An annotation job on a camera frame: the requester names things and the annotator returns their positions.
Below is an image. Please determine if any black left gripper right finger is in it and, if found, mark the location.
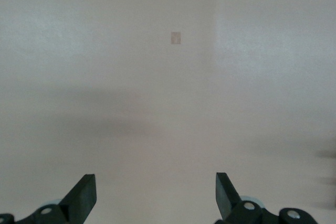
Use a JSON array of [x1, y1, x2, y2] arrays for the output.
[[215, 173, 320, 224]]

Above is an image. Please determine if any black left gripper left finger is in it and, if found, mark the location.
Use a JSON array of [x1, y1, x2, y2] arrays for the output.
[[0, 174, 97, 224]]

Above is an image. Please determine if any brown tape square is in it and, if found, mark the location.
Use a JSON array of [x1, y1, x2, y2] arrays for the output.
[[171, 31, 182, 45]]

